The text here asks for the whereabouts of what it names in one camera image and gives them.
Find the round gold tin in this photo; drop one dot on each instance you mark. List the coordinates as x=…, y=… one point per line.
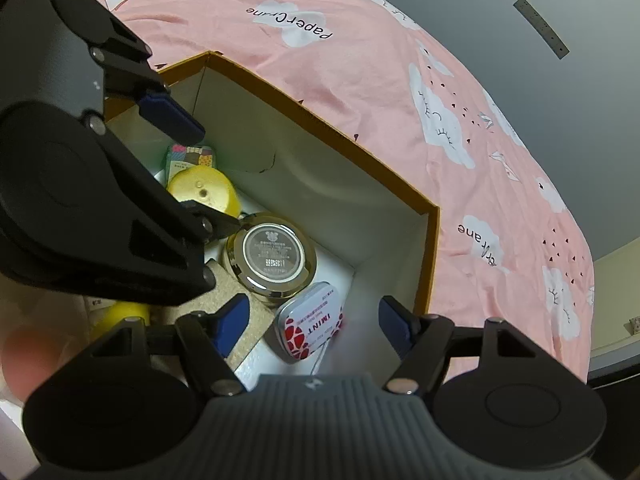
x=272, y=255

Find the pink printed blanket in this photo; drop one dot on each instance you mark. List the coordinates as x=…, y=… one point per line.
x=375, y=85

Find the small patterned box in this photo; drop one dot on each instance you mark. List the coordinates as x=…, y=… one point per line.
x=192, y=156

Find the wall socket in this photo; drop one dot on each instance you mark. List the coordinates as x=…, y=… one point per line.
x=635, y=325

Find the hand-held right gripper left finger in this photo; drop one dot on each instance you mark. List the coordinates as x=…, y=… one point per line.
x=232, y=320

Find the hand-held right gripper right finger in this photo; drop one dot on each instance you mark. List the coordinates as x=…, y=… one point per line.
x=395, y=325

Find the yellow object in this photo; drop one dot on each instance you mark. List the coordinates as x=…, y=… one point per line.
x=120, y=312

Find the grey ruler strip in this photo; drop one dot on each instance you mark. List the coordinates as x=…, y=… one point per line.
x=542, y=27

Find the pink round object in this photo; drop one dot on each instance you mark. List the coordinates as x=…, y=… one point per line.
x=30, y=360

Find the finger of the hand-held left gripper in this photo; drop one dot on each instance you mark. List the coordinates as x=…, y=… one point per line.
x=170, y=115
x=200, y=220

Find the red and white mint tin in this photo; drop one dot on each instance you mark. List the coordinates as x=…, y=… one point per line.
x=310, y=325

